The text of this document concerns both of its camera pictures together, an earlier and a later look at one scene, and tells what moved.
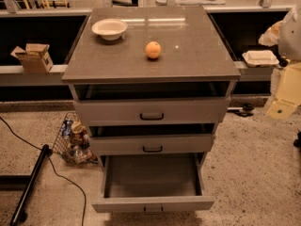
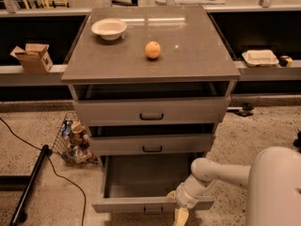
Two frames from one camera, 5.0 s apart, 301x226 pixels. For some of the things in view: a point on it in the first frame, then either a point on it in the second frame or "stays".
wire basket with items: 72,140 stays
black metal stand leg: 29,185 stays
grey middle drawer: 145,139 stays
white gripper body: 292,37 -> 182,199
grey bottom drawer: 152,183 stays
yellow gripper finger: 280,109 -> 181,217
